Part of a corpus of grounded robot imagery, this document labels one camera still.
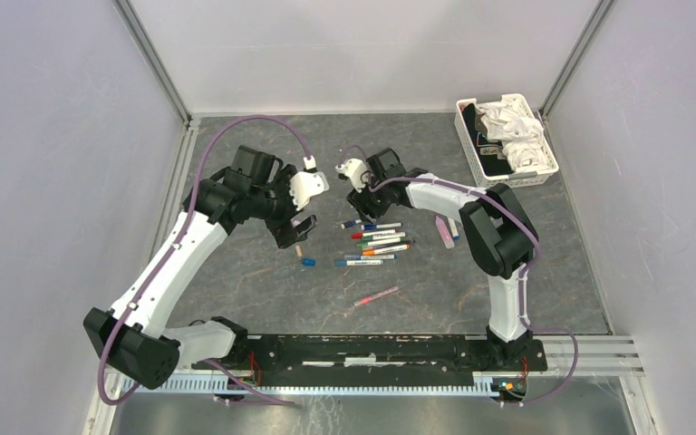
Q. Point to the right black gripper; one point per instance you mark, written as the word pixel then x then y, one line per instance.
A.
pixel 362 205

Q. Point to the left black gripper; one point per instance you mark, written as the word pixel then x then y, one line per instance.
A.
pixel 283 229

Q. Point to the dark blue marker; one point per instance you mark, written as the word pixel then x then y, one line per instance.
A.
pixel 351 223

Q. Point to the pink highlighter pen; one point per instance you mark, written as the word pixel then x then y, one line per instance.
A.
pixel 442 226

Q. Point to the blue cap marker front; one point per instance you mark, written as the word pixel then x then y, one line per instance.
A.
pixel 453 229

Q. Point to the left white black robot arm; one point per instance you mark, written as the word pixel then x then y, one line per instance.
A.
pixel 132 336

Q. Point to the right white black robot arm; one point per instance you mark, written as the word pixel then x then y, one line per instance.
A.
pixel 501 238

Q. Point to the red thin pen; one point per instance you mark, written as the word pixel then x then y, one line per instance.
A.
pixel 370 298

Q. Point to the blue cap marker back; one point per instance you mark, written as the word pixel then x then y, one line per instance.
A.
pixel 377 227

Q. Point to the green cap marker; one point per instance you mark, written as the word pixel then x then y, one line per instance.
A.
pixel 383 242

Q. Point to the orange cap marker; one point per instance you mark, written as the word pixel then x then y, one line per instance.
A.
pixel 383 250

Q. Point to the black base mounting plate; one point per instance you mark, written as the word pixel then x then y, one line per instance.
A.
pixel 375 360

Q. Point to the crumpled white cloth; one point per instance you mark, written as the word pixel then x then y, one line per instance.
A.
pixel 511 121

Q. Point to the white plastic basket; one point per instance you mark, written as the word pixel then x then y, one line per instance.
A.
pixel 487 163

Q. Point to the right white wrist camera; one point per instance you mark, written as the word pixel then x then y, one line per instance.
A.
pixel 357 172

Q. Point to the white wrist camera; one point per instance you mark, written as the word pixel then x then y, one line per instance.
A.
pixel 306 185
pixel 357 172

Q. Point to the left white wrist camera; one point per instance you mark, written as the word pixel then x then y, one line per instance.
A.
pixel 306 185

